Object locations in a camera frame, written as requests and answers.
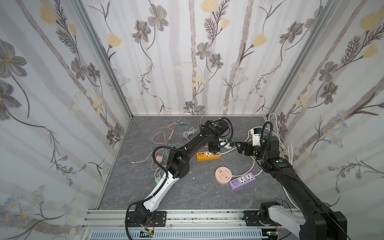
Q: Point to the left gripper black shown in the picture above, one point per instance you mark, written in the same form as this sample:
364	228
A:
214	147

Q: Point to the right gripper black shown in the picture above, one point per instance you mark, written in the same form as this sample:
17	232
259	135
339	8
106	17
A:
250	148

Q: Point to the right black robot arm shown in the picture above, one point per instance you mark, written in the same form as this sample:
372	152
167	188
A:
315	220

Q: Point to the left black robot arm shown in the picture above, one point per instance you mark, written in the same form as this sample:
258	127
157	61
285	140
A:
210	134

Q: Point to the orange power strip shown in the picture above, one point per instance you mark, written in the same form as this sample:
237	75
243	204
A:
206	156

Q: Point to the round pink power socket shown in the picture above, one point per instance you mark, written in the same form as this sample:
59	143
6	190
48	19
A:
223	175

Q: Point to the purple power strip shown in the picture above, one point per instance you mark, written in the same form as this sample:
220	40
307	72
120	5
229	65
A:
241	181

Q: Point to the pink charger adapter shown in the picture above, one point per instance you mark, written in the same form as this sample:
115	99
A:
159	159

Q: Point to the light green charger adapter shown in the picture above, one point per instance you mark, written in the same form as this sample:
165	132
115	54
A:
157	180

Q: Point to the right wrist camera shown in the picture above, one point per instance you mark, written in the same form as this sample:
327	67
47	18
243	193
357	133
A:
256	136

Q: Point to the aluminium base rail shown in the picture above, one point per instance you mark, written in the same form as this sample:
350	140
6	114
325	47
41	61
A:
224	224

